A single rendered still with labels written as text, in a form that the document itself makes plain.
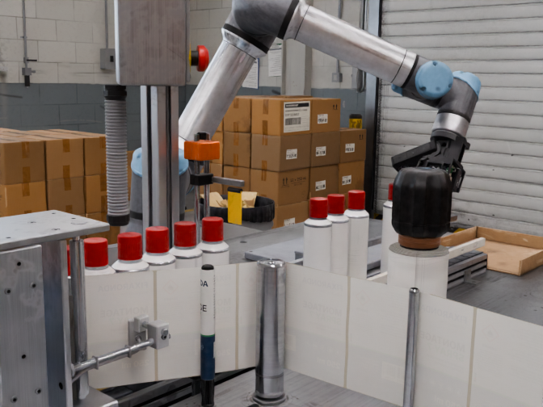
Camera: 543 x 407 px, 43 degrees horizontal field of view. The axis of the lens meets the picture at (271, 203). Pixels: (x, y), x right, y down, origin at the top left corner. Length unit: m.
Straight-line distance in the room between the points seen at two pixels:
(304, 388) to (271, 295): 0.16
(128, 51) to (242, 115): 4.08
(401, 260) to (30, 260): 0.51
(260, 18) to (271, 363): 0.78
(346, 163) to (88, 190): 2.03
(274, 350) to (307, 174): 4.25
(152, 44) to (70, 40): 6.23
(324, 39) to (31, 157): 3.20
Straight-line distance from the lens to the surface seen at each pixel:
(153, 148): 1.15
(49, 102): 7.10
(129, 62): 1.00
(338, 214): 1.29
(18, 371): 0.74
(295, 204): 5.05
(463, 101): 1.61
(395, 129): 6.04
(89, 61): 7.33
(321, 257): 1.26
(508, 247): 2.09
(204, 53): 1.02
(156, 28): 1.00
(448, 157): 1.54
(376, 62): 1.46
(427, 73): 1.45
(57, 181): 4.57
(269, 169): 4.91
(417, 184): 0.96
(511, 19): 5.58
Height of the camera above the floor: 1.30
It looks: 10 degrees down
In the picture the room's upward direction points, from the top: 1 degrees clockwise
